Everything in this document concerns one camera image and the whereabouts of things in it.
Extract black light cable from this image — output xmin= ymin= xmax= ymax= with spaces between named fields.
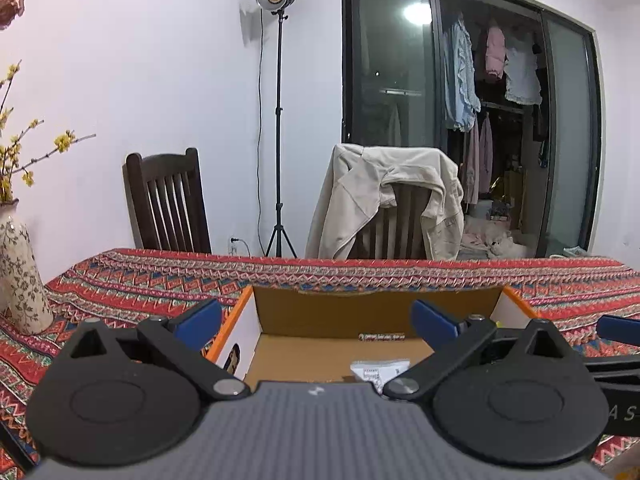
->
xmin=256 ymin=10 xmax=267 ymax=257

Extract wooden chair under jacket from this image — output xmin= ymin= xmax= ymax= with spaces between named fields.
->
xmin=349 ymin=182 xmax=432 ymax=261

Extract floral ceramic vase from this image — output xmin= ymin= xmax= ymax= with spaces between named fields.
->
xmin=0 ymin=199 xmax=55 ymax=336

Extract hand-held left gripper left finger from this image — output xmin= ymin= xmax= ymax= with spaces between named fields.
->
xmin=62 ymin=298 xmax=252 ymax=404

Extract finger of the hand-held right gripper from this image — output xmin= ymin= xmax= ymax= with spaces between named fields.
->
xmin=596 ymin=315 xmax=640 ymax=348
xmin=575 ymin=355 xmax=640 ymax=378

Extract hanging white garment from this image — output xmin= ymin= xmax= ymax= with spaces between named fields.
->
xmin=504 ymin=32 xmax=544 ymax=106

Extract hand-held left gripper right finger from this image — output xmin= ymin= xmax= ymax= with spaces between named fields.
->
xmin=381 ymin=298 xmax=575 ymax=404

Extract orange cardboard box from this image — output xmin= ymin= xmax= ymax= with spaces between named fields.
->
xmin=206 ymin=285 xmax=542 ymax=396

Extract beige jacket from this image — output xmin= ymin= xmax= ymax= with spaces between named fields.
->
xmin=305 ymin=143 xmax=466 ymax=262

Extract yellow flower branches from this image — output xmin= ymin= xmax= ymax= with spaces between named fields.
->
xmin=0 ymin=60 xmax=97 ymax=206

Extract hanging pale pink clothes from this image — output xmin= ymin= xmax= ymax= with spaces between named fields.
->
xmin=460 ymin=112 xmax=494 ymax=206

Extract hanging light blue shirt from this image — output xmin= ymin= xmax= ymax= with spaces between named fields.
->
xmin=442 ymin=17 xmax=482 ymax=133

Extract dark wooden chair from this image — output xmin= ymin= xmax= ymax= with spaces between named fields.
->
xmin=122 ymin=147 xmax=213 ymax=255

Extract studio light on stand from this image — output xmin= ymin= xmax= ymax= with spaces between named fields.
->
xmin=255 ymin=0 xmax=298 ymax=260

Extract hanging pink garment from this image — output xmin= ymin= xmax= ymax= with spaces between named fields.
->
xmin=486 ymin=25 xmax=509 ymax=83

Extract white cracker snack packet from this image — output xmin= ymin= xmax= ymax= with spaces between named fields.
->
xmin=350 ymin=359 xmax=412 ymax=397

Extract pale clothes pile on floor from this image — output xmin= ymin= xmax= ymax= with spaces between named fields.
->
xmin=462 ymin=224 xmax=529 ymax=261

